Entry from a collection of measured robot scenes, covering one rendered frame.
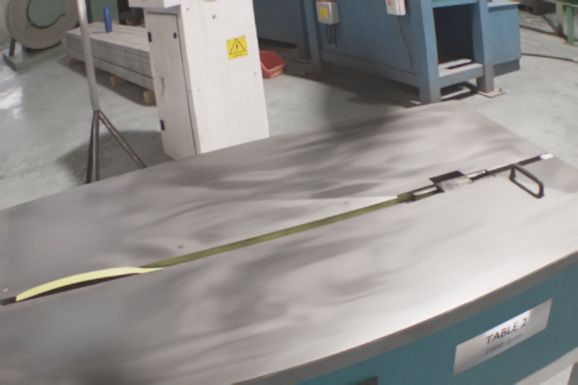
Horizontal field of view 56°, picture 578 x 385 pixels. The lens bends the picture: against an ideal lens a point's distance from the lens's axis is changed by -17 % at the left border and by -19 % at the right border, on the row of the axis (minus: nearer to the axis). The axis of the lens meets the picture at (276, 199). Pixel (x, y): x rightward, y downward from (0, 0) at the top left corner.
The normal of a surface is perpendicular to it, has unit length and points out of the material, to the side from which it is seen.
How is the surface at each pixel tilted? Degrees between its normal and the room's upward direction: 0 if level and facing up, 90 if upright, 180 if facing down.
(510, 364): 90
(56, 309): 0
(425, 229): 0
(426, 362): 90
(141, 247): 0
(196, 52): 90
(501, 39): 90
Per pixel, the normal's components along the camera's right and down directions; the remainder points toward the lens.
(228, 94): 0.54, 0.32
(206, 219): -0.11, -0.89
